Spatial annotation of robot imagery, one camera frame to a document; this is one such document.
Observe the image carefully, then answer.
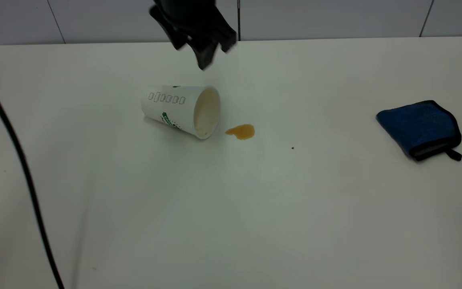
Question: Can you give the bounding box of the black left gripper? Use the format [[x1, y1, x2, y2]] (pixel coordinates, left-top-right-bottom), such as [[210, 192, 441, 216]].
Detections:
[[149, 0, 238, 71]]

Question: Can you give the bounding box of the white paper coffee cup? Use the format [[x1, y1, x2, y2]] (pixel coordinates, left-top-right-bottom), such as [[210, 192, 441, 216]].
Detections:
[[141, 85, 221, 140]]

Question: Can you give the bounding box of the blue microfiber cloth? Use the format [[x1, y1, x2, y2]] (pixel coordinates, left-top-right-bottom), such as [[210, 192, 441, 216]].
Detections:
[[376, 100, 462, 162]]

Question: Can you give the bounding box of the brown coffee spill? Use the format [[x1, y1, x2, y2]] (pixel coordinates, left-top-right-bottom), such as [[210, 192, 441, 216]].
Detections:
[[225, 124, 255, 141]]

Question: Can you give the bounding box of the black cable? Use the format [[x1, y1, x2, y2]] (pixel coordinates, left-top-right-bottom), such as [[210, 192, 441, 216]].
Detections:
[[0, 54, 65, 289]]

